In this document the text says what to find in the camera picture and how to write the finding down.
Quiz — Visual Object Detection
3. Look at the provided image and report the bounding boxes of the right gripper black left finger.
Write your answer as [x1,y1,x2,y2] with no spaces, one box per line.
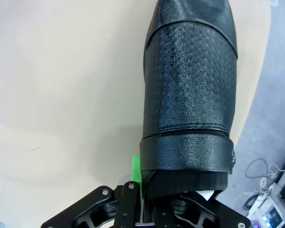
[41,154,146,228]

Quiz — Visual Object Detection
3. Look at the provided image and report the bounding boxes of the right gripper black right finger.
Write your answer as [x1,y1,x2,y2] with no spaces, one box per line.
[154,191,252,228]

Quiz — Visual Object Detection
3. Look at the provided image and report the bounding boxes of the black leather slip-on shoe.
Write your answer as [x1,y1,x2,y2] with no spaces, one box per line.
[139,0,238,202]

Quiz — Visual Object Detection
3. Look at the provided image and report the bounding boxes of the white power strip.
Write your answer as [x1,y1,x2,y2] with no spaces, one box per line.
[260,177,276,191]

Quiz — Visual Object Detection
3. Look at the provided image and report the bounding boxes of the grey looped floor cable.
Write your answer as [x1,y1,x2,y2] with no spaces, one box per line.
[245,158,269,181]

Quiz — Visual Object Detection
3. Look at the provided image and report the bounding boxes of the cables and power strip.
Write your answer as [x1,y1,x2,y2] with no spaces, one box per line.
[247,154,285,228]

